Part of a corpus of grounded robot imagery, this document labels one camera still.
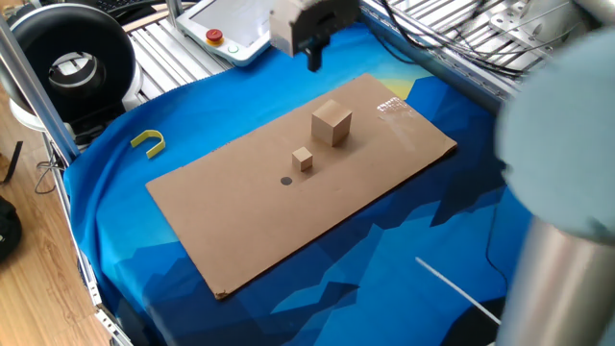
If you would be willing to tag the black bag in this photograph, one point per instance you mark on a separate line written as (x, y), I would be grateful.
(7, 230)

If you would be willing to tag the blue printed cloth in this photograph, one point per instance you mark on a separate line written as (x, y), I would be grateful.
(384, 288)

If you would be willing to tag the grey Schunk gripper body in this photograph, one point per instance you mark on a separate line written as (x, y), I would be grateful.
(307, 21)

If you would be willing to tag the white teach pendant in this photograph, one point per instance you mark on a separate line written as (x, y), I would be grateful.
(230, 24)

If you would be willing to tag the thin aluminium post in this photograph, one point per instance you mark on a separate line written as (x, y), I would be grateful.
(174, 12)

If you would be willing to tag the aluminium frame rail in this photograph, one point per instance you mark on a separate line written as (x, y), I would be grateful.
(432, 62)

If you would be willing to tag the yellow U-shaped piece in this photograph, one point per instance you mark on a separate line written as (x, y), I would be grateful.
(139, 138)

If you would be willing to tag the aluminium frame post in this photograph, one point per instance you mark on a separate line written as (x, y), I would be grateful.
(36, 93)

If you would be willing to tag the white thin strip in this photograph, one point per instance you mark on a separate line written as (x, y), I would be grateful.
(456, 288)

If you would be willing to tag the black keyboard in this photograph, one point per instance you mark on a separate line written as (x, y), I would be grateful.
(115, 5)

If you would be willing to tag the black dot mark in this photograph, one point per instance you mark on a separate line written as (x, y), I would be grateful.
(286, 181)

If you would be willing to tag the brown cardboard sheet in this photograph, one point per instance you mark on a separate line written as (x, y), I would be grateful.
(250, 226)

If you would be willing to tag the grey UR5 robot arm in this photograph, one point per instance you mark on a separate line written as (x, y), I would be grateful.
(562, 288)

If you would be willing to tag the large wooden cube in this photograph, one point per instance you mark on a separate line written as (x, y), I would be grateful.
(331, 125)

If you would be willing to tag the aluminium table edge profile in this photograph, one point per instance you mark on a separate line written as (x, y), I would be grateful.
(90, 283)

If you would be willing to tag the black flat bar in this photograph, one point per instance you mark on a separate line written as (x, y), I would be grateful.
(13, 161)

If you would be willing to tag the small wooden cube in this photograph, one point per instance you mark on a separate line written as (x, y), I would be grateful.
(302, 160)

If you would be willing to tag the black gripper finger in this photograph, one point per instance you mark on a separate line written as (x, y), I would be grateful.
(314, 60)

